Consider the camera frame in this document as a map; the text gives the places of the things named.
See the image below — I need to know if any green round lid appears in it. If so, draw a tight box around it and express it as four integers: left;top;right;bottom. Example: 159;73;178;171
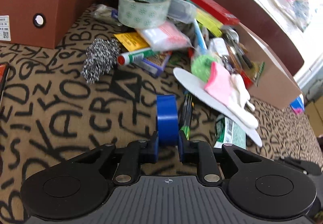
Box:
191;54;218;83

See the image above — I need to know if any steel wool scrubber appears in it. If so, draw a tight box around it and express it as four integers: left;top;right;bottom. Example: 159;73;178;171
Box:
81;38;121;84

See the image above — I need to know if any green white glue tube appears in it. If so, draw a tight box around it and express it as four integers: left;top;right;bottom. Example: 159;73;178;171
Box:
117;48;159;66

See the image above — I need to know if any purple card box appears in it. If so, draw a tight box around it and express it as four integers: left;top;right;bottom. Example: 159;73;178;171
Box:
134;52;171;78

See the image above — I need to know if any white pink glove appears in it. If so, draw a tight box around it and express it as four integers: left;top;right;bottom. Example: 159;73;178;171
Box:
204;62;255;112

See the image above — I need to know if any beige cardboard box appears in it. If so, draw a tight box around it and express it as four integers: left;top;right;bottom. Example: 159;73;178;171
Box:
235;23;301;110

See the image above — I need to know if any blue tape roll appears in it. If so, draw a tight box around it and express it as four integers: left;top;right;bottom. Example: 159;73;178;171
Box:
157;95;179;146

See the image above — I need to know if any yellow paper packet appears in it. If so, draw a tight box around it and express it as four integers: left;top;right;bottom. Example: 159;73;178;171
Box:
114;32;149;52

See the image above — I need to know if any clear plastic container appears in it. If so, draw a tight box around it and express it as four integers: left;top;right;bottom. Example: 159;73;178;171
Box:
168;0;197;24

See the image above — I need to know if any green patterned tape roll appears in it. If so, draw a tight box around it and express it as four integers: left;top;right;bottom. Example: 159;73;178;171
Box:
118;0;171;29

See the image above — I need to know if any red flat box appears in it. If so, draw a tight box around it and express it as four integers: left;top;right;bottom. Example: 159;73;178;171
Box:
189;0;240;25

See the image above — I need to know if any pink zip bags pack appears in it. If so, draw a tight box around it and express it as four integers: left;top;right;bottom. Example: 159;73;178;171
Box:
136;21;192;52

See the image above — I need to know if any blue tissue pack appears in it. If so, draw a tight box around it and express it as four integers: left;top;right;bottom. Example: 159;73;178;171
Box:
290;94;305;115

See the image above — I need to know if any grey shoe insole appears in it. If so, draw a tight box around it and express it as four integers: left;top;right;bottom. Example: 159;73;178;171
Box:
173;67;262;147

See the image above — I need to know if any brown cardboard box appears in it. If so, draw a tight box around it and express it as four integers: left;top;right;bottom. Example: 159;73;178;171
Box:
0;0;95;49

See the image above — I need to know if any yellow green book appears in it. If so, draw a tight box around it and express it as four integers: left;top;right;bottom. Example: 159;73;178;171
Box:
196;8;223;37

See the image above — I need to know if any letter patterned tablecloth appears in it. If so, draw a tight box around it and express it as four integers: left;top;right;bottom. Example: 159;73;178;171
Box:
1;5;322;223

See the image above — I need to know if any black marker pen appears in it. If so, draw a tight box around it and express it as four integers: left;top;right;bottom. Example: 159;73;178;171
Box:
234;43;253;69

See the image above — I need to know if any cookie packet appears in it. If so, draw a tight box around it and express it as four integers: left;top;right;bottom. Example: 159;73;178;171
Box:
251;62;265;87

